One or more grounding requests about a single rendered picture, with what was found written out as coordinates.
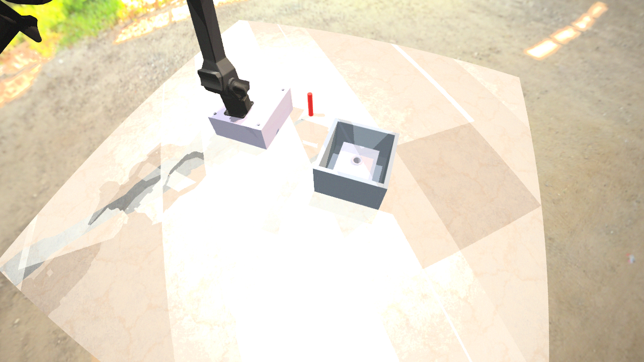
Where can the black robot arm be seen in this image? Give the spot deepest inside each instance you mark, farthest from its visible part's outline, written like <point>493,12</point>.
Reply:
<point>217,74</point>

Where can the red peg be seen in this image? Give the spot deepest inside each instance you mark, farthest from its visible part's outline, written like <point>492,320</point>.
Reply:
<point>310,107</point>

